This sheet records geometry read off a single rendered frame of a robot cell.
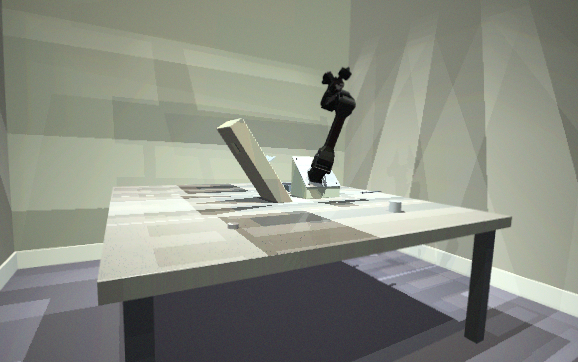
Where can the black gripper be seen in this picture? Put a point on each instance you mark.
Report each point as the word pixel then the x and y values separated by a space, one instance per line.
pixel 345 73

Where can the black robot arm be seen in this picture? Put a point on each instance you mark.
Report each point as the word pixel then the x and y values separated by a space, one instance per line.
pixel 334 98

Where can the white cylinder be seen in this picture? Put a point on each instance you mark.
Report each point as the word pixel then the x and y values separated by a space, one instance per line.
pixel 395 206

